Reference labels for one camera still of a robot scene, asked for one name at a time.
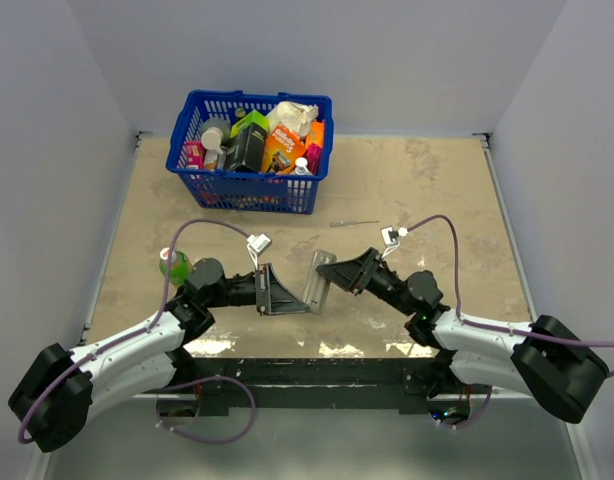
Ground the black green box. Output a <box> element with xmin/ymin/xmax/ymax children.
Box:
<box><xmin>224</xmin><ymin>110</ymin><xmax>269</xmax><ymax>174</ymax></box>

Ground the white pump bottle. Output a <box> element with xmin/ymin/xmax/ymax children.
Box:
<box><xmin>200</xmin><ymin>117</ymin><xmax>231</xmax><ymax>153</ymax></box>

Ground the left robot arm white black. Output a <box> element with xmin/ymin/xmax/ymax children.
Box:
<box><xmin>8</xmin><ymin>258</ymin><xmax>310</xmax><ymax>452</ymax></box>

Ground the small screwdriver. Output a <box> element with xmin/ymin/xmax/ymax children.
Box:
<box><xmin>330</xmin><ymin>220</ymin><xmax>379</xmax><ymax>228</ymax></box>

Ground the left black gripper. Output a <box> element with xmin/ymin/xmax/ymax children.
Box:
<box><xmin>206</xmin><ymin>263</ymin><xmax>309</xmax><ymax>316</ymax></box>

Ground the pink box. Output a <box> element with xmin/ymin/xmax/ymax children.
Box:
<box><xmin>183</xmin><ymin>141</ymin><xmax>205</xmax><ymax>170</ymax></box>

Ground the magenta small box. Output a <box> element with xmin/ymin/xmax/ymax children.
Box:
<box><xmin>304</xmin><ymin>143</ymin><xmax>322</xmax><ymax>174</ymax></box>

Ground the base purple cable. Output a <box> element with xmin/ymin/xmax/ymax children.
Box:
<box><xmin>154</xmin><ymin>373</ymin><xmax>259</xmax><ymax>445</ymax></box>
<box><xmin>434</xmin><ymin>385</ymin><xmax>494</xmax><ymax>431</ymax></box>

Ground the small white cap bottle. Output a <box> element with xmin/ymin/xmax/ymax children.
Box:
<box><xmin>292</xmin><ymin>157</ymin><xmax>311</xmax><ymax>176</ymax></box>

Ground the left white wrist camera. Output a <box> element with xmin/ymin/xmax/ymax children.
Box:
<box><xmin>246</xmin><ymin>234</ymin><xmax>272</xmax><ymax>268</ymax></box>

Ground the orange juice bottle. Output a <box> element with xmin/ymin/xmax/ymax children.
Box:
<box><xmin>159</xmin><ymin>247</ymin><xmax>193</xmax><ymax>287</ymax></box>

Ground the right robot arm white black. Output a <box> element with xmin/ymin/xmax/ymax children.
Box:
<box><xmin>315</xmin><ymin>248</ymin><xmax>609</xmax><ymax>424</ymax></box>

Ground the blue plastic basket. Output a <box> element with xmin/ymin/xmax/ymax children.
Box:
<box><xmin>166</xmin><ymin>90</ymin><xmax>334</xmax><ymax>215</ymax></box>

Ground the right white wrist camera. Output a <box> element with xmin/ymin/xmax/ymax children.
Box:
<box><xmin>380</xmin><ymin>227</ymin><xmax>409</xmax><ymax>259</ymax></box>

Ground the crumpled white paper bag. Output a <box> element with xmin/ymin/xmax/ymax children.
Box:
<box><xmin>266</xmin><ymin>101</ymin><xmax>319</xmax><ymax>138</ymax></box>

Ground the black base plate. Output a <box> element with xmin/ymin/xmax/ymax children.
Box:
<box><xmin>168</xmin><ymin>357</ymin><xmax>486</xmax><ymax>416</ymax></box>

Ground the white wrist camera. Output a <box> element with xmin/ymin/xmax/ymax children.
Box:
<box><xmin>380</xmin><ymin>227</ymin><xmax>409</xmax><ymax>259</ymax></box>
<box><xmin>246</xmin><ymin>234</ymin><xmax>272</xmax><ymax>268</ymax></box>

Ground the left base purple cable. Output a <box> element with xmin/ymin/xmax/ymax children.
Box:
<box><xmin>154</xmin><ymin>373</ymin><xmax>259</xmax><ymax>445</ymax></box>

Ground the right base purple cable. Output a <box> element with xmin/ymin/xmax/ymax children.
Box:
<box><xmin>434</xmin><ymin>385</ymin><xmax>494</xmax><ymax>431</ymax></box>

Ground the white grey remote control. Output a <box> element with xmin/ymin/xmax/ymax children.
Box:
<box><xmin>302</xmin><ymin>249</ymin><xmax>337</xmax><ymax>315</ymax></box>

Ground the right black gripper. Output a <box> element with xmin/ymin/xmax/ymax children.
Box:
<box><xmin>316</xmin><ymin>247</ymin><xmax>416</xmax><ymax>317</ymax></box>

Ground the orange Gillette razor box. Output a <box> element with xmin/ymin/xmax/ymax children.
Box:
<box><xmin>260</xmin><ymin>125</ymin><xmax>306</xmax><ymax>174</ymax></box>

